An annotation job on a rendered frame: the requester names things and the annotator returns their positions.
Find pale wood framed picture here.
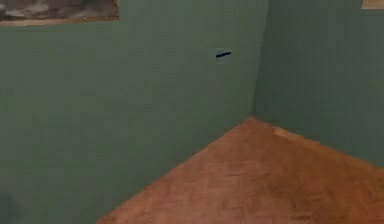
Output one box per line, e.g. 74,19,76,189
361,0,384,10

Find wood framed grey picture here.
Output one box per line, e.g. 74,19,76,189
0,0,121,27

